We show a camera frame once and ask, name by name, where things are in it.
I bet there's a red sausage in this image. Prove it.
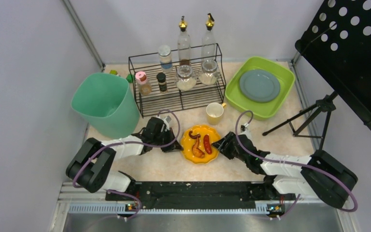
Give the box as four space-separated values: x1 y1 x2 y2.
203 134 212 155

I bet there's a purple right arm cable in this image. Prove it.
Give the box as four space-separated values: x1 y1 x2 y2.
235 110 358 220

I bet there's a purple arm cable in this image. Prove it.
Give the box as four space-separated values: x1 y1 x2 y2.
72 109 181 221
235 110 358 220

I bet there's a green toy block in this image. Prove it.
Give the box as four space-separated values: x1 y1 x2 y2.
126 74 135 83

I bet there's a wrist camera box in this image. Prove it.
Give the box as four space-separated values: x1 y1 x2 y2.
240 123 251 137
160 116 171 132

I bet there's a pink lid spice jar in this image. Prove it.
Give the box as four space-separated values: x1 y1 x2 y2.
135 71 152 95

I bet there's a clear glass jar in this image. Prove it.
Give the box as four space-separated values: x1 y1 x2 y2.
199 60 221 86
175 65 197 91

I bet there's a silver lid labelled jar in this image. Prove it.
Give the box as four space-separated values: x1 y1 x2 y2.
158 45 172 73

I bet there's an aluminium frame post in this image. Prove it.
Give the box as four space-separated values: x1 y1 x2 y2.
61 0 105 72

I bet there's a yellow polka dot plate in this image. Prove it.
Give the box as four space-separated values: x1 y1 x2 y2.
180 125 221 164

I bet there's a green plastic waste bin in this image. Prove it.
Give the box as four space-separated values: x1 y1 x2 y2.
71 72 140 139

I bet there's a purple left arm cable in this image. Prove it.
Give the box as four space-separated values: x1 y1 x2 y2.
72 109 181 221

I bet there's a lime green plastic basin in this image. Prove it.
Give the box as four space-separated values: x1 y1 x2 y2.
225 57 296 120

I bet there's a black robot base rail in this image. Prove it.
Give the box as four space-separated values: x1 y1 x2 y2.
105 181 297 210

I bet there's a black lid spice jar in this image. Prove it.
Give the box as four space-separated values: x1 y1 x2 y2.
156 72 168 93

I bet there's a black perforated metal panel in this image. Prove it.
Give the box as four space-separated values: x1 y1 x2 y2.
295 0 371 131

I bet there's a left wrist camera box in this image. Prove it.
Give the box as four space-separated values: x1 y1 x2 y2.
160 116 171 132

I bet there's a yellow ceramic mug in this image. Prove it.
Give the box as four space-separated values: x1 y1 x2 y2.
206 102 227 125

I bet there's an oil bottle brown liquid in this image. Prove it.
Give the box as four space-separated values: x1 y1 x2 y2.
201 13 216 63

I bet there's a black wire dish rack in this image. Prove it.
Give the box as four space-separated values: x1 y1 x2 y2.
128 44 227 117

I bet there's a grey blue round plate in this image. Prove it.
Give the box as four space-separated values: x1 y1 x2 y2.
239 69 281 103

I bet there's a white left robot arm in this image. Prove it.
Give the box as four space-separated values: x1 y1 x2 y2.
66 116 183 193

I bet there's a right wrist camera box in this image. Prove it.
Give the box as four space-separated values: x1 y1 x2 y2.
240 123 251 137

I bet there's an orange fried chicken piece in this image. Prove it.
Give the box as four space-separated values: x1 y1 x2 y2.
192 137 205 159

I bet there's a black camera tripod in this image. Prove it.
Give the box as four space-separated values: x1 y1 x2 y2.
262 91 338 150

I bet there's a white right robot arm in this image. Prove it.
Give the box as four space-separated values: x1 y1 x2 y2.
212 131 358 209

